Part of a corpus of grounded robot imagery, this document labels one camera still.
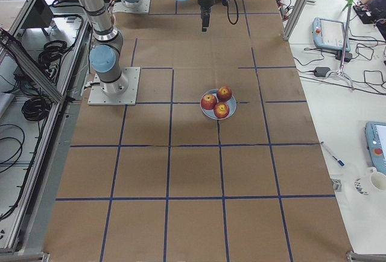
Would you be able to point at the red plate apple back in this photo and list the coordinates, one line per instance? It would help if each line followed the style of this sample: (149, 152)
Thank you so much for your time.
(224, 93)

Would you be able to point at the small tripod stand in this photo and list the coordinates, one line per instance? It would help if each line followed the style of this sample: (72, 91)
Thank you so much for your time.
(340, 72)

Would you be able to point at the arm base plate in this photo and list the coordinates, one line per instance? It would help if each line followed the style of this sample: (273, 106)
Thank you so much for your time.
(138, 7)
(122, 92)

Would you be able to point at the blue white pen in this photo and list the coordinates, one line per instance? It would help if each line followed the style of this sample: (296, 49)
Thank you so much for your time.
(333, 155)

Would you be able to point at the red plate apple left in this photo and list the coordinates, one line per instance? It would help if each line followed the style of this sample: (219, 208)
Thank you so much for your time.
(208, 101)

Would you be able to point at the red plate apple front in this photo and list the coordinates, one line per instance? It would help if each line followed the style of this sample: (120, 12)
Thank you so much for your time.
(221, 110)

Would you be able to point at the white mug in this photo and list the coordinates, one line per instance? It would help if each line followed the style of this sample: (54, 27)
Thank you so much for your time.
(372, 183)

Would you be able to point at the black power adapter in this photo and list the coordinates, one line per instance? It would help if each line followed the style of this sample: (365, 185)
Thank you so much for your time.
(321, 71)

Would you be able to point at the blue teach pendant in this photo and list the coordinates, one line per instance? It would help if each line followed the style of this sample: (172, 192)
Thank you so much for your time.
(375, 136)
(328, 34)

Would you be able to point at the red plate apple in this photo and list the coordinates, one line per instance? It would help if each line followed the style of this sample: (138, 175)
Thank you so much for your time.
(208, 101)
(224, 93)
(221, 110)

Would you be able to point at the aluminium frame post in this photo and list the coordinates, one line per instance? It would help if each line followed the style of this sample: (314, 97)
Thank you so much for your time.
(293, 19)

